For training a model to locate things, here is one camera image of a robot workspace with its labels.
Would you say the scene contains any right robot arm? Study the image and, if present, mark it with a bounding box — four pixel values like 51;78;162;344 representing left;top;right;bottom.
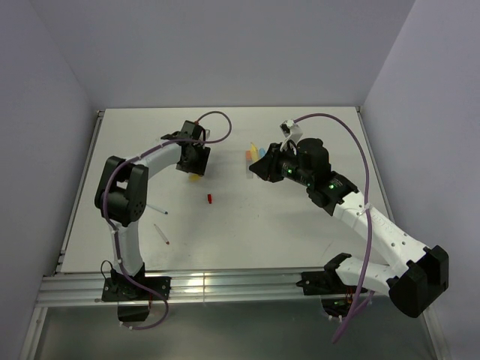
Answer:
249;138;449;318

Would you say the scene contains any orange clear marker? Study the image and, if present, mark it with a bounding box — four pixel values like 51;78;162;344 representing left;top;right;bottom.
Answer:
245;158;254;179

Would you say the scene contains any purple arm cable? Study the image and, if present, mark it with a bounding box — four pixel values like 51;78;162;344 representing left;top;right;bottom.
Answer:
100;110;233;332
292;112;375;345

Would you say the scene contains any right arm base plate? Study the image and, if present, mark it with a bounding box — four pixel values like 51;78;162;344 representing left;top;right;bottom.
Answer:
295;271;356;296

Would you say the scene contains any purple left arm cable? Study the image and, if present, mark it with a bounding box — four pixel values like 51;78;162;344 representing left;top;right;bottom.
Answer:
100;110;233;332

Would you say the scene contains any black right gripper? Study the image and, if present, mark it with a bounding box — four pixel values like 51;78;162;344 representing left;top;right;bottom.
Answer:
249;142;313;187

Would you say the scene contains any thin blue pen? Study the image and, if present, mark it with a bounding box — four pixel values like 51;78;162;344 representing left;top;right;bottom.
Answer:
146;204;169;215

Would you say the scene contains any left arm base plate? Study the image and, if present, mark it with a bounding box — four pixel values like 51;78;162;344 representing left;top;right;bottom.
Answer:
101;276;172;302

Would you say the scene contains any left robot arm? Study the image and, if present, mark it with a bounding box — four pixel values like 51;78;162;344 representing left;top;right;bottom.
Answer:
94;121;210;299

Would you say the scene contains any aluminium frame rail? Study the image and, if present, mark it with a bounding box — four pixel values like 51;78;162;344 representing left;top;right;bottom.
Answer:
36;270;431;308

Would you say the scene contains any yellow highlighter marker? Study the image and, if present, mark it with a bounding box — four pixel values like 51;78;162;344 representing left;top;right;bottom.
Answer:
250;142;260;163

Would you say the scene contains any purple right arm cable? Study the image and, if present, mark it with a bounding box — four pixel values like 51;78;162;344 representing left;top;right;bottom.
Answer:
292;112;375;345

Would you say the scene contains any thin red pen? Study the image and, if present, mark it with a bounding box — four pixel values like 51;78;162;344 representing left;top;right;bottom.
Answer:
154;223;170;245

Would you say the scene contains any yellow marker cap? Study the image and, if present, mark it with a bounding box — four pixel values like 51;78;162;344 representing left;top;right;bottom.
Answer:
188;174;202;182

